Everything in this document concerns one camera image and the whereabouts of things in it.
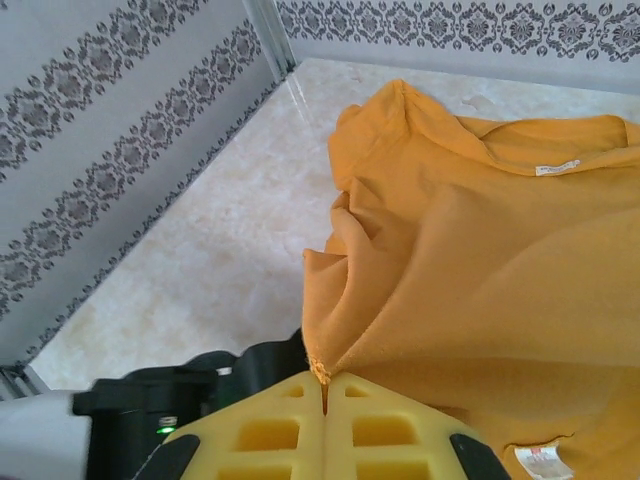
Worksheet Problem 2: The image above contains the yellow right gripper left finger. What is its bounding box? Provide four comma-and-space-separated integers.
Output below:
132, 370, 327, 480

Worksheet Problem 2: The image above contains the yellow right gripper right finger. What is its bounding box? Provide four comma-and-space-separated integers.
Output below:
325, 372, 511, 480

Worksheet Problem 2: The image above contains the orange t-shirt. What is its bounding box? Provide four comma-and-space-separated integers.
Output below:
299, 79, 640, 480

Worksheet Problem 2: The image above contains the aluminium left side rail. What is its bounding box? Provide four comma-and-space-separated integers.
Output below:
0, 363, 49, 401

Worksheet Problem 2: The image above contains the aluminium left frame post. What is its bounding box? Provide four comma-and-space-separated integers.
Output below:
242, 0, 301, 74

